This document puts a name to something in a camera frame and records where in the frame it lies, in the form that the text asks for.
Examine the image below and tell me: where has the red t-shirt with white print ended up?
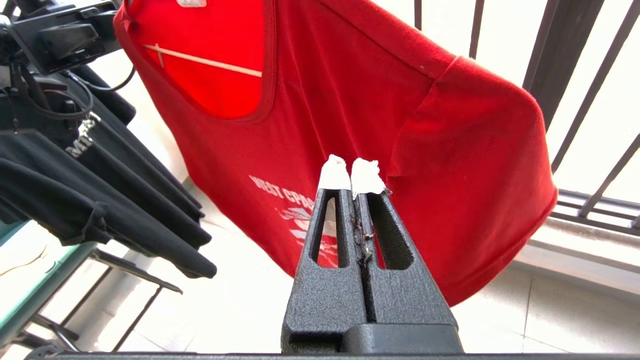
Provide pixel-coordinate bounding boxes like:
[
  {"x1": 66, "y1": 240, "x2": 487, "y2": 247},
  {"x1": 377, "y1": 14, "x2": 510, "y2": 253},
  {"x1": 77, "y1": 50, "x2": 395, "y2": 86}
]
[{"x1": 113, "y1": 0, "x2": 559, "y2": 307}]

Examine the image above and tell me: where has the dark metal balcony railing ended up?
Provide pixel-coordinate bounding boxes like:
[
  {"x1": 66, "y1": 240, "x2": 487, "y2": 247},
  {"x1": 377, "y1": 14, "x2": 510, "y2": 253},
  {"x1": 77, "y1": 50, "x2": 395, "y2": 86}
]
[{"x1": 413, "y1": 0, "x2": 640, "y2": 239}]

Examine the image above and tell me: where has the black metal rack frame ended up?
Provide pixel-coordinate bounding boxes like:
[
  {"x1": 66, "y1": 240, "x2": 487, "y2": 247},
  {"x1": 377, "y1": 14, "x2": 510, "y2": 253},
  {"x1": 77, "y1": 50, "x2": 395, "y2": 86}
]
[{"x1": 10, "y1": 247, "x2": 184, "y2": 354}]

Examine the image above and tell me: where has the black t-shirt with white print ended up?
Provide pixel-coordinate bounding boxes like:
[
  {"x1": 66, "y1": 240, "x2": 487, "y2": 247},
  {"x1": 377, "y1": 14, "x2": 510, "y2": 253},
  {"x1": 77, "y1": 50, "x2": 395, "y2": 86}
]
[{"x1": 0, "y1": 65, "x2": 207, "y2": 222}]

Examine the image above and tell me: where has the plain black t-shirt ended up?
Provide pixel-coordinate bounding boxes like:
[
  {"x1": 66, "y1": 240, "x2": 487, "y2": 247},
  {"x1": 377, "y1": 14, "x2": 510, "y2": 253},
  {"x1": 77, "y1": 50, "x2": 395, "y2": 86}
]
[{"x1": 0, "y1": 131, "x2": 218, "y2": 280}]

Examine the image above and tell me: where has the teal table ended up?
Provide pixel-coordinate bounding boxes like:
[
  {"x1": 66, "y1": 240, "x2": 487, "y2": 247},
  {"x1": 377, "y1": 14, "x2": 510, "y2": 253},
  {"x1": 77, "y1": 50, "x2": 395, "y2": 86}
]
[{"x1": 0, "y1": 220, "x2": 99, "y2": 347}]

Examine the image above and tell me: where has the wooden clothes hanger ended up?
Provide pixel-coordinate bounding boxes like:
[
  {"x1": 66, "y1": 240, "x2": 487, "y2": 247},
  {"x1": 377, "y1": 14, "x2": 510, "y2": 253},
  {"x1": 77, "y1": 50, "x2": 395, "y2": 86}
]
[{"x1": 143, "y1": 43, "x2": 263, "y2": 79}]

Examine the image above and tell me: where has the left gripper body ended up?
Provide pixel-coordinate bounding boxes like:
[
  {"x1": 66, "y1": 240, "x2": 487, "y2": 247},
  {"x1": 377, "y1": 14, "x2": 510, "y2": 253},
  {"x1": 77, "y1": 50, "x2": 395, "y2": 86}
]
[{"x1": 6, "y1": 0, "x2": 124, "y2": 77}]

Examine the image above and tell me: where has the black cable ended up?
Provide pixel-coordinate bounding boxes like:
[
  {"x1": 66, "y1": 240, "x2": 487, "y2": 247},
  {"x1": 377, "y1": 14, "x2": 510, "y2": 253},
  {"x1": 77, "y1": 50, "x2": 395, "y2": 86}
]
[{"x1": 64, "y1": 64, "x2": 137, "y2": 94}]

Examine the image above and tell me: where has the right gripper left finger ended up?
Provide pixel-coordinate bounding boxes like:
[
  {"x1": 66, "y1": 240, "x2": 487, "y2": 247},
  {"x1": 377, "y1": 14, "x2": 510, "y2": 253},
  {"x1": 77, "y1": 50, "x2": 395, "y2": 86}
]
[{"x1": 281, "y1": 154, "x2": 369, "y2": 355}]

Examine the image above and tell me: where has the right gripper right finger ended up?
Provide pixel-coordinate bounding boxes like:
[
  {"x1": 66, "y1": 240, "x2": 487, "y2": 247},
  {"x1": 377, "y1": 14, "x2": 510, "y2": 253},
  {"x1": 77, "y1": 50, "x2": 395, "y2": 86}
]
[{"x1": 344, "y1": 158, "x2": 465, "y2": 355}]

